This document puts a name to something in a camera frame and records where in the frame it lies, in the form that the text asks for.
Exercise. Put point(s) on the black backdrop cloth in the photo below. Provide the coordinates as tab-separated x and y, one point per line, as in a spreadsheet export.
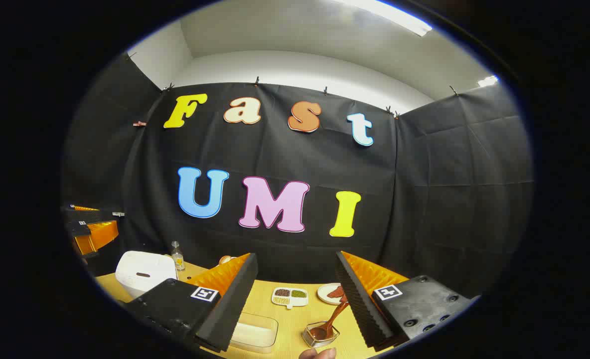
275	159

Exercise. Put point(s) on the clear plastic container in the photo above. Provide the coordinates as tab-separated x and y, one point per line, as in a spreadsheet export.
270	319

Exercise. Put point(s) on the toast bread slice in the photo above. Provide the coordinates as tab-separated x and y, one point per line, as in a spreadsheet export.
226	260

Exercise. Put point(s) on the small glass bottle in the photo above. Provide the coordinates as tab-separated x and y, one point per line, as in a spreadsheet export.
177	258

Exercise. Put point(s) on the small ceiling light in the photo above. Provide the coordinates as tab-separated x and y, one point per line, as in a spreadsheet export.
488	81

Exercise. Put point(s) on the long ceiling light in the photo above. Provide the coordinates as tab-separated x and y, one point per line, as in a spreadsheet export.
389	15

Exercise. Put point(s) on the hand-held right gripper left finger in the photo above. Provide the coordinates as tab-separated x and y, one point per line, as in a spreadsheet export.
227	299

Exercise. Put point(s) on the clear glass chopstick holder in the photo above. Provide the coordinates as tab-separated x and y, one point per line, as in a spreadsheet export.
320	339

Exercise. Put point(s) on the white rice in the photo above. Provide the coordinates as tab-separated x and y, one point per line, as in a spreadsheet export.
252	336

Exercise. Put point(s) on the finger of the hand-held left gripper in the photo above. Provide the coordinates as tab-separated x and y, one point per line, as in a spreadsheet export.
88	217
100	234

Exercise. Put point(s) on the white rice cooker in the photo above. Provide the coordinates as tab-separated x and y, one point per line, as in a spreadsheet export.
143	264

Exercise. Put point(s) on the white divided bean dish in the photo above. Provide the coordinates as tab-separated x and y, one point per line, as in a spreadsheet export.
290	296

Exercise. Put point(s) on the red meat piece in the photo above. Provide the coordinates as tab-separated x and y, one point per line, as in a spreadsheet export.
336	291

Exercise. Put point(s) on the brown wooden spoon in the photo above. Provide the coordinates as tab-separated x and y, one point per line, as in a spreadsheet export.
336	313

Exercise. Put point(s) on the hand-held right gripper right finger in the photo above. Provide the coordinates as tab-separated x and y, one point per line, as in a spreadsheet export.
362	304

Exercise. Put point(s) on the white round plate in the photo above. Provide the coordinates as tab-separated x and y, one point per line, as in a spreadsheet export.
323	294

